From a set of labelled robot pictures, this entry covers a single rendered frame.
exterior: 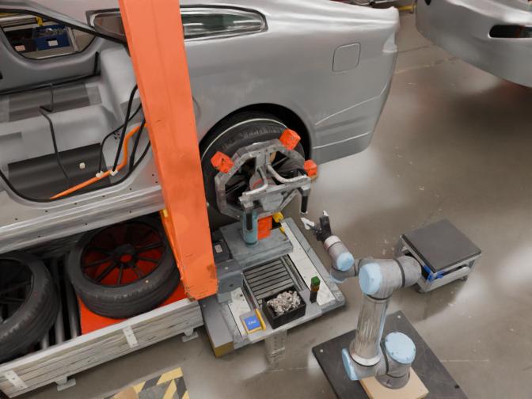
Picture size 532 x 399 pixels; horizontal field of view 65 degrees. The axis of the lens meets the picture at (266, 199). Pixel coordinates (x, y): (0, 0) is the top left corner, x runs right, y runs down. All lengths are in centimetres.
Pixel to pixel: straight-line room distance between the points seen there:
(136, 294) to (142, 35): 152
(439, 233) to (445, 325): 61
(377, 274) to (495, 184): 275
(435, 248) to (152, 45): 224
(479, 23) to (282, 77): 226
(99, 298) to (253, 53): 156
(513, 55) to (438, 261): 192
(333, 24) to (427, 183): 209
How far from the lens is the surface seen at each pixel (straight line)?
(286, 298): 228
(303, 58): 230
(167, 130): 157
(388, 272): 168
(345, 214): 353
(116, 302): 254
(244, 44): 214
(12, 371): 265
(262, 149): 228
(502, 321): 327
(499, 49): 409
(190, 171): 170
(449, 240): 309
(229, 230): 305
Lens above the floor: 249
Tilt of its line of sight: 44 degrees down
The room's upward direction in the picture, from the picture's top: straight up
